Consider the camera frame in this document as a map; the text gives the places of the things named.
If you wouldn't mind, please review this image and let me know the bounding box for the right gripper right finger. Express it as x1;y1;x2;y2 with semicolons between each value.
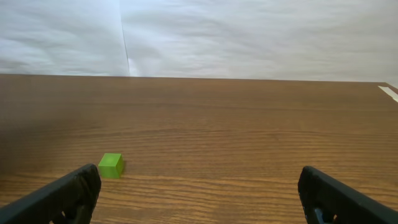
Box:
297;166;398;224

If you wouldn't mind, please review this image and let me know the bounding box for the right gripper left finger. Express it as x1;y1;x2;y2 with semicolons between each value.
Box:
0;163;102;224

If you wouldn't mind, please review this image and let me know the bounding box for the green cube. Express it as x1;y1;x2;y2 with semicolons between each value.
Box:
98;152;125;179

